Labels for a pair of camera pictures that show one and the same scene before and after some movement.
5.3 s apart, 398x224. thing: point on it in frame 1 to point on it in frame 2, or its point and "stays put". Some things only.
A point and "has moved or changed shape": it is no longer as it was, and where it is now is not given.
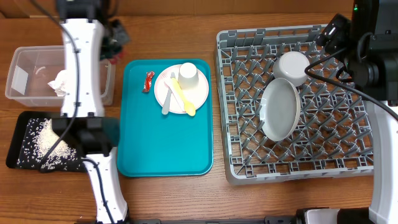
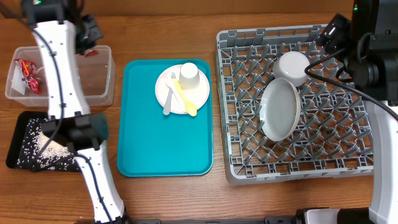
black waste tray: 34,135 stays put
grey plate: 280,109 stays put
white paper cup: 188,77 stays put
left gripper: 117,37 to 94,34
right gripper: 329,40 stays put
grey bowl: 291,65 stays put
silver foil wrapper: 115,58 to 25,76
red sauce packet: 148,81 has moved or changed shape
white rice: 40,137 stays put
